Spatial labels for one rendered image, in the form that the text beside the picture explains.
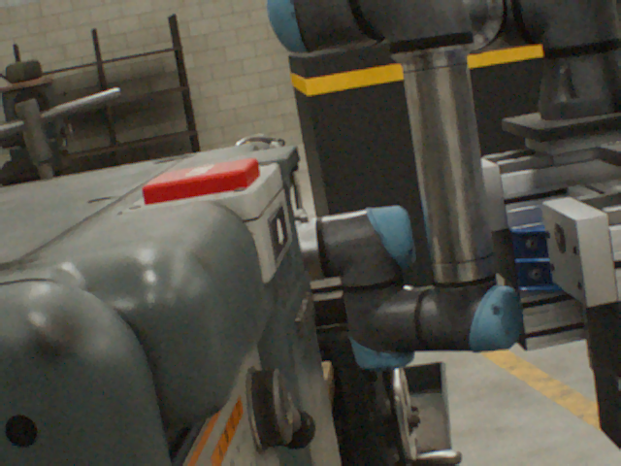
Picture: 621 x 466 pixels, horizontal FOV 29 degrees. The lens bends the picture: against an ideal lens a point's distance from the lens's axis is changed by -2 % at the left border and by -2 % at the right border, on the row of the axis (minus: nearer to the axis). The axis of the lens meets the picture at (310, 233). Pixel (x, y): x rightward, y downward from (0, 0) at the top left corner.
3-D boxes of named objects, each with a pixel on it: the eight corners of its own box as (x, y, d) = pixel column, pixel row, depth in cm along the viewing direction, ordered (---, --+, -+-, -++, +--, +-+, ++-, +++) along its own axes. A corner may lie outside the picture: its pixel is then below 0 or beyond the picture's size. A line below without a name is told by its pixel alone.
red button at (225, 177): (250, 204, 67) (244, 167, 66) (146, 220, 67) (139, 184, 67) (263, 188, 73) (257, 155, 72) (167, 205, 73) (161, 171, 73)
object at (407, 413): (430, 505, 175) (407, 356, 171) (363, 515, 176) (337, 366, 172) (429, 444, 201) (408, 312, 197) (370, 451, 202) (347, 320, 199)
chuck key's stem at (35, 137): (65, 209, 119) (31, 99, 118) (73, 208, 117) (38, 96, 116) (46, 216, 118) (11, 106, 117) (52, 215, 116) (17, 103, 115)
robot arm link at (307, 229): (324, 284, 143) (311, 217, 142) (286, 290, 144) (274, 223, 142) (328, 272, 150) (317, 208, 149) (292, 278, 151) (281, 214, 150)
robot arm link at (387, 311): (421, 376, 141) (407, 285, 139) (343, 374, 147) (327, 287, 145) (452, 354, 147) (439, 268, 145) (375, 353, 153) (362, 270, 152)
